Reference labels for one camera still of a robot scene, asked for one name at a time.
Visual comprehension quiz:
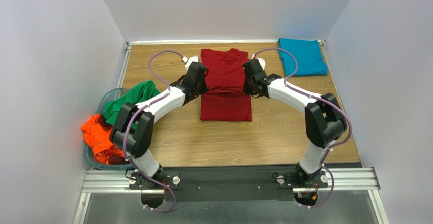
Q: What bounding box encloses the dark red t shirt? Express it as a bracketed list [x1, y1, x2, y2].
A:
[200, 48, 252, 122]

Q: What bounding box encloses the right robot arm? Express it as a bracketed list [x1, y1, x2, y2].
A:
[242, 58, 348, 186]

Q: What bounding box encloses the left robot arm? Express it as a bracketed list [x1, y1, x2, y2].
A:
[109, 61, 209, 182]

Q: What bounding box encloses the green t shirt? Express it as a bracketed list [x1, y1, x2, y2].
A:
[102, 80, 160, 126]

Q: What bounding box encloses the folded blue t shirt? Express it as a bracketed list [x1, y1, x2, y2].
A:
[277, 38, 328, 76]

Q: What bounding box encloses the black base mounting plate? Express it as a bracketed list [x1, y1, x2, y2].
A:
[127, 164, 332, 205]

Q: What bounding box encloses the orange t shirt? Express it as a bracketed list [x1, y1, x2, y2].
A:
[81, 114, 126, 165]

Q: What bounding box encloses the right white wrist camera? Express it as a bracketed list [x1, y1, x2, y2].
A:
[253, 58, 266, 71]

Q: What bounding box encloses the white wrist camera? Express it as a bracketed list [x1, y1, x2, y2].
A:
[253, 58, 266, 71]
[182, 56, 201, 71]

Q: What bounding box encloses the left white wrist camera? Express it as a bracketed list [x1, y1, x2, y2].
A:
[182, 56, 201, 71]

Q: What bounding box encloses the aluminium rail frame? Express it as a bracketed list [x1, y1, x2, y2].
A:
[74, 164, 388, 223]

